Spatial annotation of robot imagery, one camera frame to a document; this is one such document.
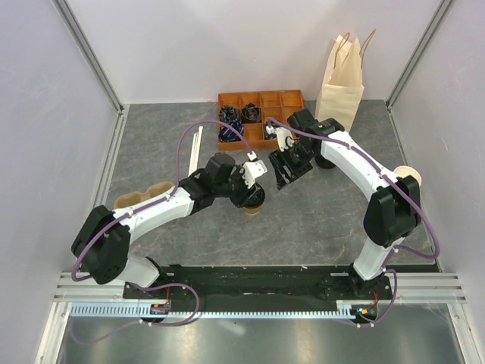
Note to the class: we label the orange compartment tray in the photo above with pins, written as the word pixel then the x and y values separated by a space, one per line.
pixel 278 104

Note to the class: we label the brown pulp cup carrier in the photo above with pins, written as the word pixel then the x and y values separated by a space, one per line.
pixel 133 198

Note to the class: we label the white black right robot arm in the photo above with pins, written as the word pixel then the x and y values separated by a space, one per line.
pixel 391 214

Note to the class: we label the dark coiled band left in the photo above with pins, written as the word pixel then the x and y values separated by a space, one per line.
pixel 228 113

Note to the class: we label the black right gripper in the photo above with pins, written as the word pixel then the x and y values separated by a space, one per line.
pixel 278 159

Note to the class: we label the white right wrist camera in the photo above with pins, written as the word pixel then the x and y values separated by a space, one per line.
pixel 282 135

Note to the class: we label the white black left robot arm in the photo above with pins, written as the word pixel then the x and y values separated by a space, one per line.
pixel 102 246

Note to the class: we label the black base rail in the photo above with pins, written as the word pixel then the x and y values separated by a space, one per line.
pixel 268 288

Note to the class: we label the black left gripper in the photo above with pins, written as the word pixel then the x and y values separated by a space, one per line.
pixel 238 200

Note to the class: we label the kraft paper bag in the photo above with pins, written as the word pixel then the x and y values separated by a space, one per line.
pixel 342 86

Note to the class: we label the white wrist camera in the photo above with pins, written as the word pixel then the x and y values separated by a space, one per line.
pixel 253 169
pixel 282 135

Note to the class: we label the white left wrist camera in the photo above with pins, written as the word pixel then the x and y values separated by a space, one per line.
pixel 253 169

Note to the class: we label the stack of paper cups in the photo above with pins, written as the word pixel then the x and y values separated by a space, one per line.
pixel 405 170

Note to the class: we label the black lid stack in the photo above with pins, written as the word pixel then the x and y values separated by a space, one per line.
pixel 324 163

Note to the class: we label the black cup lid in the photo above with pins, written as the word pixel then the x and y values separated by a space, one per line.
pixel 256 197

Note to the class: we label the brown black coiled band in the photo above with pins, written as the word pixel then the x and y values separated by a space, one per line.
pixel 251 114

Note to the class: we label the white slotted cable duct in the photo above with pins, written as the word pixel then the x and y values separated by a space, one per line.
pixel 152 311

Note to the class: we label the white straw pack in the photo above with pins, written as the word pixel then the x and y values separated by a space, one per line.
pixel 196 145

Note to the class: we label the single paper cup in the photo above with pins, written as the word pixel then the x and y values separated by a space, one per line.
pixel 252 210

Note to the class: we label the blue striped coiled band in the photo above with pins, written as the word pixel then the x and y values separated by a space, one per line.
pixel 231 132

